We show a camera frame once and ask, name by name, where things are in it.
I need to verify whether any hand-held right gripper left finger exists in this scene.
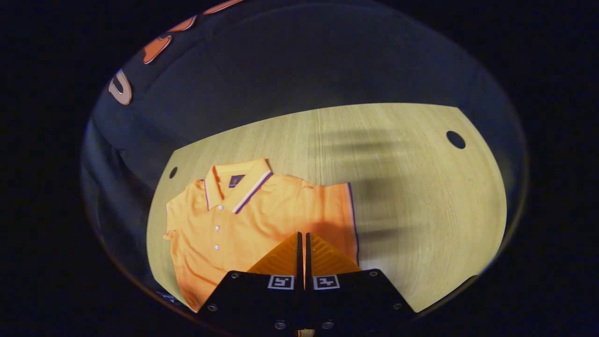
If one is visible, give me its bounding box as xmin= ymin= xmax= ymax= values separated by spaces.
xmin=199 ymin=232 xmax=304 ymax=330

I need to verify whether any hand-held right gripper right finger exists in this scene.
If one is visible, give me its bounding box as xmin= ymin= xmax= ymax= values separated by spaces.
xmin=305 ymin=232 xmax=417 ymax=330

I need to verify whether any orange polo T-shirt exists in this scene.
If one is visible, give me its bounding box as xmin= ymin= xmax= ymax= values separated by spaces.
xmin=163 ymin=158 xmax=360 ymax=313

